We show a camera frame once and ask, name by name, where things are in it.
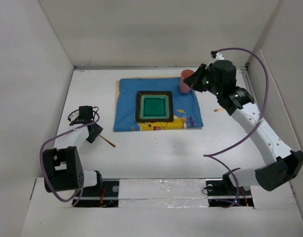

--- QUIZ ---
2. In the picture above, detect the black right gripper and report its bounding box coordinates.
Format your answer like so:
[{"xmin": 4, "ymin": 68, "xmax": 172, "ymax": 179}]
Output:
[{"xmin": 184, "ymin": 63, "xmax": 223, "ymax": 96}]

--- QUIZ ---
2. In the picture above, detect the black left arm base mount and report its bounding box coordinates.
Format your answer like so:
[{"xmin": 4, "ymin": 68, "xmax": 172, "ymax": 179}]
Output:
[{"xmin": 72, "ymin": 179, "xmax": 119, "ymax": 208}]

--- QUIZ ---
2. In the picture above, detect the gold fork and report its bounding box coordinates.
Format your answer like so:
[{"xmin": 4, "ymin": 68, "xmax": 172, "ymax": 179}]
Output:
[{"xmin": 99, "ymin": 134, "xmax": 116, "ymax": 148}]

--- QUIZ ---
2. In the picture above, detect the pink plastic cup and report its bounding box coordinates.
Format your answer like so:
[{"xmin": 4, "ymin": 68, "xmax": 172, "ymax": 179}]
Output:
[{"xmin": 179, "ymin": 69, "xmax": 195, "ymax": 94}]

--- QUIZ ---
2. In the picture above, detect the blue pikachu cloth napkin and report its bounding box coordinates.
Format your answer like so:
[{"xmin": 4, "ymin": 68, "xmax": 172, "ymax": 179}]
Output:
[{"xmin": 114, "ymin": 78, "xmax": 203, "ymax": 132}]

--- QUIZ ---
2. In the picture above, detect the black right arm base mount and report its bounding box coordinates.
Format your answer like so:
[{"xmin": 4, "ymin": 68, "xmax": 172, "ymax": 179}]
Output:
[{"xmin": 201, "ymin": 172, "xmax": 254, "ymax": 208}]

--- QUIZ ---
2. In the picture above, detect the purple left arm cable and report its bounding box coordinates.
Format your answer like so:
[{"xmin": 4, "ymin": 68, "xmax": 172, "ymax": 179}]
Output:
[{"xmin": 39, "ymin": 110, "xmax": 101, "ymax": 203}]

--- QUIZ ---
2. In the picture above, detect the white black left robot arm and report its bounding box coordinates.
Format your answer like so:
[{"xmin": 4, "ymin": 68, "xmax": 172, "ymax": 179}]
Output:
[{"xmin": 41, "ymin": 106, "xmax": 104, "ymax": 196}]

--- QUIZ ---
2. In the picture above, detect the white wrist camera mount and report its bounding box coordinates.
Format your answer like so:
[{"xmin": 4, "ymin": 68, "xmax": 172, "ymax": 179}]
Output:
[{"xmin": 209, "ymin": 51, "xmax": 224, "ymax": 64}]

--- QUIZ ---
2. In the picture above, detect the square green black plate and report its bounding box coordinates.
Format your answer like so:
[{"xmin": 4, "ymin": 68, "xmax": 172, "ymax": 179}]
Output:
[{"xmin": 135, "ymin": 91, "xmax": 174, "ymax": 122}]

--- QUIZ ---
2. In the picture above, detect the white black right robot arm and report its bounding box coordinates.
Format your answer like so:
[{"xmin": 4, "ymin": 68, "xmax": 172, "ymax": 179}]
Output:
[{"xmin": 184, "ymin": 60, "xmax": 303, "ymax": 195}]

